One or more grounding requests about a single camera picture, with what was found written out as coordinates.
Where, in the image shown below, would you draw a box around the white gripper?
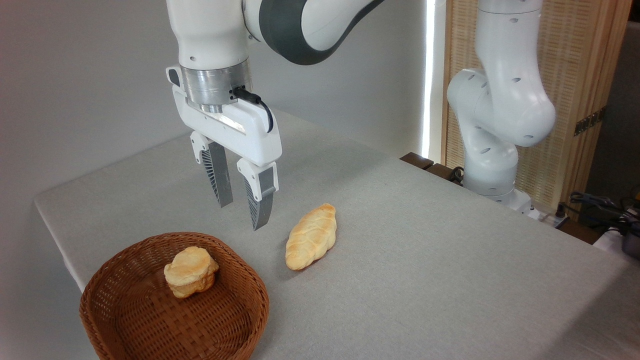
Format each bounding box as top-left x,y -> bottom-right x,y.
166,65 -> 283,232

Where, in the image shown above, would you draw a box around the small round bread bun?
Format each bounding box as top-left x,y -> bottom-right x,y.
164,246 -> 220,300

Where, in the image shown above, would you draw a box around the long braided bread loaf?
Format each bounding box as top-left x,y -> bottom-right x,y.
285,202 -> 338,272

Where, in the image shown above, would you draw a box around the brown wicker basket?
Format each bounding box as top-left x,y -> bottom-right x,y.
79,231 -> 270,360

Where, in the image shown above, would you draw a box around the grey tablecloth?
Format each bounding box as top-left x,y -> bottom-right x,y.
34,106 -> 640,360

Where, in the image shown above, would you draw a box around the white power strip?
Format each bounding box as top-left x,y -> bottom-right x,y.
529,207 -> 571,230

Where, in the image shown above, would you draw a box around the dark metal screen hinge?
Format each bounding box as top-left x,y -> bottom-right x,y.
573,107 -> 607,137

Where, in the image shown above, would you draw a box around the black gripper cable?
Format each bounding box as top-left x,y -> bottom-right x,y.
232,86 -> 275,134

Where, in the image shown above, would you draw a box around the dark wooden table frame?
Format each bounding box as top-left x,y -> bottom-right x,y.
399,152 -> 467,187

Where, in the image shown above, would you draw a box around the tangle of dark cables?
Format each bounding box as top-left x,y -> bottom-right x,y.
569,191 -> 640,237

